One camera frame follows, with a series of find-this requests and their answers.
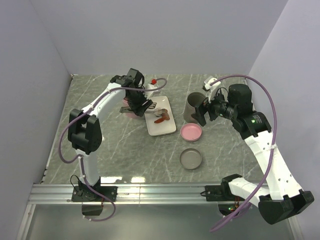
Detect aluminium rail frame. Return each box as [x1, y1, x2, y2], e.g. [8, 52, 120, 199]
[27, 182, 293, 206]

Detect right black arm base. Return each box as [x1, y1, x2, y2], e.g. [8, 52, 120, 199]
[200, 184, 238, 202]

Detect grey round lid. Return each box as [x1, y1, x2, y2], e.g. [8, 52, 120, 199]
[179, 148, 203, 170]

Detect metal food tongs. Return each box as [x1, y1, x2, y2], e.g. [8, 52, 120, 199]
[119, 101, 161, 117]

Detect pink cylindrical container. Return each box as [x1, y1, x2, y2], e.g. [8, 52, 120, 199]
[122, 98, 140, 119]

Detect red-brown meat piece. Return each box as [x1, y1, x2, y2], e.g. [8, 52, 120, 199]
[154, 117, 166, 124]

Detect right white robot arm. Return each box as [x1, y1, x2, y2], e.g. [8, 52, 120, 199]
[191, 82, 314, 225]

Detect white rectangular plate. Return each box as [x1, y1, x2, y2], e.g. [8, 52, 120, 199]
[144, 96, 177, 137]

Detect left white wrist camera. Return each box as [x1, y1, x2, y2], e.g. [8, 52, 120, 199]
[144, 78, 161, 99]

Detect brown sausage piece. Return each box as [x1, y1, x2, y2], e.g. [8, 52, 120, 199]
[161, 108, 170, 121]

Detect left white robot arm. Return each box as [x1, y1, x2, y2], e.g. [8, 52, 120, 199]
[67, 68, 153, 201]

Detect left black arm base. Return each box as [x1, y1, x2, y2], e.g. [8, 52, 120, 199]
[71, 185, 118, 202]

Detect pink round lid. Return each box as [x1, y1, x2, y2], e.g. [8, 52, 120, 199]
[180, 123, 202, 142]

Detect grey cylindrical container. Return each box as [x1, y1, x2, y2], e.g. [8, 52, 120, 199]
[183, 92, 206, 124]

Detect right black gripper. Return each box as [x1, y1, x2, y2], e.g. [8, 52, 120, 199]
[191, 88, 238, 126]

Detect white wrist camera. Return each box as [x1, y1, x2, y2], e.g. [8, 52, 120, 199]
[203, 76, 221, 103]
[144, 78, 161, 99]

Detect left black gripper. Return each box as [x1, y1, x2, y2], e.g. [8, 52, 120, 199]
[127, 87, 153, 117]

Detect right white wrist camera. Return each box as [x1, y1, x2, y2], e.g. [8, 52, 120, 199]
[203, 76, 221, 103]

